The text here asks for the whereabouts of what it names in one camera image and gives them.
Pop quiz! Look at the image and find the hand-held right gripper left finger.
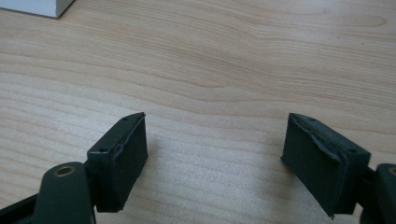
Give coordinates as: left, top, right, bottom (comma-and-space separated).
86, 112, 149, 214

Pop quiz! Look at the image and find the white book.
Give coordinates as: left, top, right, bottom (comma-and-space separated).
0, 0, 76, 19

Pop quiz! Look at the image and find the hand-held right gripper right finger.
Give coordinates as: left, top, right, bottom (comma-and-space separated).
280, 112, 372, 218

